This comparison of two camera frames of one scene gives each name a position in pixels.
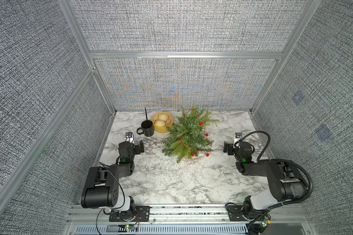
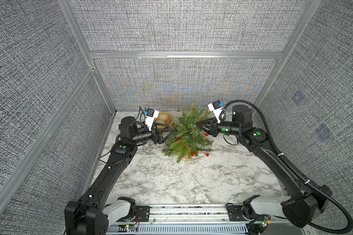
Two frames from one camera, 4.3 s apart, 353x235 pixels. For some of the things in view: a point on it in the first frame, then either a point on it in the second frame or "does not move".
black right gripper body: (230, 151) to (215, 130)
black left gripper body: (137, 150) to (155, 138)
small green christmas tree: (187, 137) does not move
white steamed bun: (163, 116) does not move
